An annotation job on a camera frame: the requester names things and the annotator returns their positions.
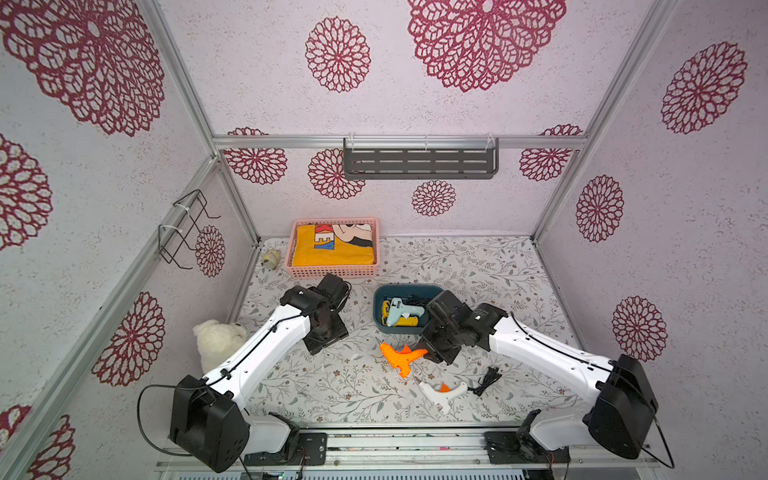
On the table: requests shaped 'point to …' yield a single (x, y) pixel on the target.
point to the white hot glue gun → (441, 398)
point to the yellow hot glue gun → (401, 321)
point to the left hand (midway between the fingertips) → (333, 340)
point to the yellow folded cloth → (344, 244)
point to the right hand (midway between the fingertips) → (410, 347)
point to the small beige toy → (271, 259)
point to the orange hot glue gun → (401, 359)
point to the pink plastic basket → (356, 271)
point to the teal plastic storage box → (385, 292)
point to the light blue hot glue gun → (398, 308)
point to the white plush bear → (217, 340)
